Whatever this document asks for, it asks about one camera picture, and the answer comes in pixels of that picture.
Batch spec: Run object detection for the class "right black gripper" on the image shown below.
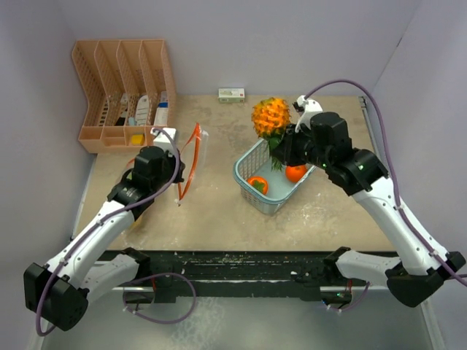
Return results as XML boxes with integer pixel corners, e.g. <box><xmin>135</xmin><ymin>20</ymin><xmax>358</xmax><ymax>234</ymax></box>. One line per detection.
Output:
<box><xmin>272</xmin><ymin>122</ymin><xmax>331</xmax><ymax>170</ymax></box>

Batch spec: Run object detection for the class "orange peeled fruit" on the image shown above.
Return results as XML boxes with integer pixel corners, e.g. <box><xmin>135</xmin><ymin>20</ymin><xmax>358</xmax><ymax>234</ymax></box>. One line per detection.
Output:
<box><xmin>251</xmin><ymin>97</ymin><xmax>290</xmax><ymax>171</ymax></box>

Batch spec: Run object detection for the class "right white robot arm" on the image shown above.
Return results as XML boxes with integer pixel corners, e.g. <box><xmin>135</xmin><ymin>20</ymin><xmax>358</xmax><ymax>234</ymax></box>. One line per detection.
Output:
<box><xmin>271</xmin><ymin>112</ymin><xmax>466</xmax><ymax>308</ymax></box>

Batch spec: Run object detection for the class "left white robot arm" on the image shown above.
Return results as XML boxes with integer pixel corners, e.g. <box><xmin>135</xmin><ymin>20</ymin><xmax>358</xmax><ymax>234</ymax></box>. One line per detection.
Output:
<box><xmin>23</xmin><ymin>146</ymin><xmax>185</xmax><ymax>336</ymax></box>

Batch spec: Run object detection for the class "yellow sponge block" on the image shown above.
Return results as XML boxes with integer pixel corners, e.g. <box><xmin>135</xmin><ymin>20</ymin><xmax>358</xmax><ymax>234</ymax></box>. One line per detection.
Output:
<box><xmin>130</xmin><ymin>134</ymin><xmax>145</xmax><ymax>146</ymax></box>

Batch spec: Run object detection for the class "blue plastic basket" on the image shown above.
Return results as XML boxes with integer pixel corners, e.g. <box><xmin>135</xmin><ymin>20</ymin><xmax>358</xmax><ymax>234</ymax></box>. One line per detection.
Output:
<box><xmin>233</xmin><ymin>139</ymin><xmax>316</xmax><ymax>216</ymax></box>

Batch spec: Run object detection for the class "white blue bottle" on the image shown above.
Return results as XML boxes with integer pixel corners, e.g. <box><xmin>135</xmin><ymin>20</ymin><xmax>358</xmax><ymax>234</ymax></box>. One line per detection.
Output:
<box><xmin>153</xmin><ymin>91</ymin><xmax>169</xmax><ymax>126</ymax></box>

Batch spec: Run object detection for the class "white pack in organizer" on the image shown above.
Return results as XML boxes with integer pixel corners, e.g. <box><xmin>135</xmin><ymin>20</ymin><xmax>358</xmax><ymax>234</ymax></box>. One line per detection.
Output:
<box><xmin>134</xmin><ymin>95</ymin><xmax>150</xmax><ymax>126</ymax></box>

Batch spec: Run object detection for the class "small green white box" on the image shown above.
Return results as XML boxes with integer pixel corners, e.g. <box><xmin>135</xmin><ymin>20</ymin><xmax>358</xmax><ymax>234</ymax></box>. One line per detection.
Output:
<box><xmin>218</xmin><ymin>87</ymin><xmax>245</xmax><ymax>104</ymax></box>

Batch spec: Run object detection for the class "orange file organizer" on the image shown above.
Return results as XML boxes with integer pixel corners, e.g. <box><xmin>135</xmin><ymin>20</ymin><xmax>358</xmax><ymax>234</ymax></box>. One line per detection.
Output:
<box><xmin>72</xmin><ymin>39</ymin><xmax>177</xmax><ymax>154</ymax></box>

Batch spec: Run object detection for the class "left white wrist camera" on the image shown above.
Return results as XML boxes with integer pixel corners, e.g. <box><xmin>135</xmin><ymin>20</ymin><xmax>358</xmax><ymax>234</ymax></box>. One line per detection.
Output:
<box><xmin>150</xmin><ymin>127</ymin><xmax>178</xmax><ymax>152</ymax></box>

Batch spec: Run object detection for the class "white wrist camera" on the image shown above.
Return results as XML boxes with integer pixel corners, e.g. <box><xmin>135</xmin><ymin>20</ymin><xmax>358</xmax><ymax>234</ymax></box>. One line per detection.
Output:
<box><xmin>150</xmin><ymin>127</ymin><xmax>178</xmax><ymax>152</ymax></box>
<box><xmin>293</xmin><ymin>95</ymin><xmax>323</xmax><ymax>133</ymax></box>

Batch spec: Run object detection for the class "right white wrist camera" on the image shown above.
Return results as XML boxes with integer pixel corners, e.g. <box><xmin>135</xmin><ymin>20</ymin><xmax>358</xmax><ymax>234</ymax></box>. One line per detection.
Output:
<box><xmin>293</xmin><ymin>95</ymin><xmax>323</xmax><ymax>133</ymax></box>

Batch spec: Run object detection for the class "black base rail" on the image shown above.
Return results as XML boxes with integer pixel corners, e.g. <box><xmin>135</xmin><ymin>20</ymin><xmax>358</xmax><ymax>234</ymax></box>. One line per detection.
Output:
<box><xmin>94</xmin><ymin>249</ymin><xmax>387</xmax><ymax>303</ymax></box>

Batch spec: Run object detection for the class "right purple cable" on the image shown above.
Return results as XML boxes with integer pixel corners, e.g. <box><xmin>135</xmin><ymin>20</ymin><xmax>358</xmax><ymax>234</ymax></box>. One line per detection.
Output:
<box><xmin>304</xmin><ymin>79</ymin><xmax>467</xmax><ymax>314</ymax></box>

